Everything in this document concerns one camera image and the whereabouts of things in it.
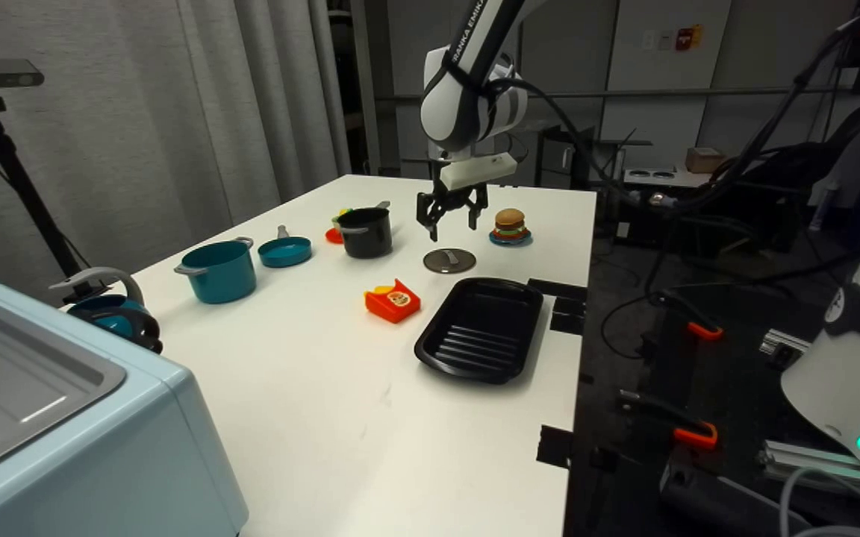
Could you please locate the brown cardboard box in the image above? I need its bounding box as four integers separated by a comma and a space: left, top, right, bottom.
684, 143, 727, 175

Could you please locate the black tape strip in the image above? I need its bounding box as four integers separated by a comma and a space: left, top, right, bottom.
533, 425, 578, 472

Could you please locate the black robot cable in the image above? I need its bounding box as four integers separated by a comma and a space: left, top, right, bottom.
493, 13, 860, 192

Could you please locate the black camera tripod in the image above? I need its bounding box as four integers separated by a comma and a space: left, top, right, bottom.
0, 58, 88, 293

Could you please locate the teal toy pot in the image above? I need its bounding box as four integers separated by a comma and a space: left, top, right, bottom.
169, 235, 258, 308

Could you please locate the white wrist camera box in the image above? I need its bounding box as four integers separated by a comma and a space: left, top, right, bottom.
436, 149, 518, 195

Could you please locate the silver metal rail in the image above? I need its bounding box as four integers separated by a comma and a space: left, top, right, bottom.
759, 435, 860, 495

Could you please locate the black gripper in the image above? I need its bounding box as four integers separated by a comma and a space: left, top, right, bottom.
414, 180, 493, 246

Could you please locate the grey round pot lid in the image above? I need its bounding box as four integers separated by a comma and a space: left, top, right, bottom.
420, 246, 481, 278

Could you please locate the red toy fries box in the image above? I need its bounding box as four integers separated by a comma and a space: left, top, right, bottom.
362, 278, 423, 326

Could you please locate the toy burger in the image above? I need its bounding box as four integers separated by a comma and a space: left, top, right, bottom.
490, 205, 530, 241

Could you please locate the black baking tray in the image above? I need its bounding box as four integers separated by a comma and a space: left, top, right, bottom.
411, 275, 547, 389

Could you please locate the black orange bar clamp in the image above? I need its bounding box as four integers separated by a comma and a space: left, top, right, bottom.
647, 287, 727, 347
618, 384, 721, 456

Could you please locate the teal toy plate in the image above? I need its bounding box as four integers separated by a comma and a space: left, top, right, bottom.
487, 231, 533, 250

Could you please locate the teal toy kettle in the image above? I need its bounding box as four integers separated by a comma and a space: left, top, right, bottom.
48, 266, 167, 354

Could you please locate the black toy pot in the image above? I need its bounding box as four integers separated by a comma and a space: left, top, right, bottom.
332, 199, 397, 263

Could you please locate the light blue toaster oven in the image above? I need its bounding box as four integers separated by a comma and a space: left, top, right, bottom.
0, 263, 251, 537

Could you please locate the orange wall sign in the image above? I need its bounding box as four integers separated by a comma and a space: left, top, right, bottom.
672, 25, 706, 55

